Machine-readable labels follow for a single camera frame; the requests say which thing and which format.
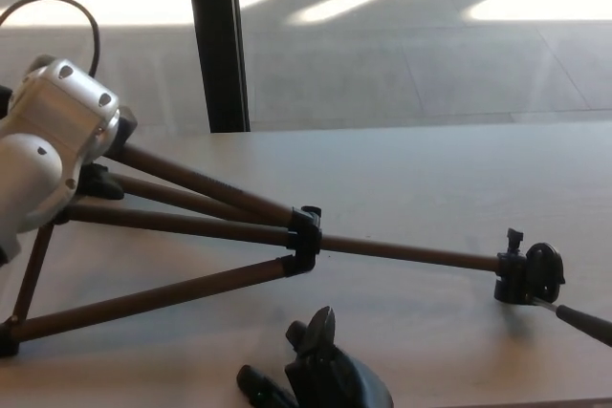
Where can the black vertical post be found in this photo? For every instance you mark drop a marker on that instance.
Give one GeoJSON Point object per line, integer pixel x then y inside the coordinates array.
{"type": "Point", "coordinates": [217, 45]}

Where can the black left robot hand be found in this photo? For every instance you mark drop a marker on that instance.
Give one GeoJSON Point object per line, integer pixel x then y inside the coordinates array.
{"type": "Point", "coordinates": [102, 183]}

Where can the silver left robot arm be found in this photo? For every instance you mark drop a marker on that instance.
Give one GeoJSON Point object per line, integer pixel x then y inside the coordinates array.
{"type": "Point", "coordinates": [43, 140]}

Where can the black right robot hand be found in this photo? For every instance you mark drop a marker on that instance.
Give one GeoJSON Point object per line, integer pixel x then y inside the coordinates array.
{"type": "Point", "coordinates": [334, 379]}

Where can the bronze camera tripod black joints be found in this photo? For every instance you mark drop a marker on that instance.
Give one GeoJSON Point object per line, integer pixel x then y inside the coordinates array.
{"type": "Point", "coordinates": [191, 224]}

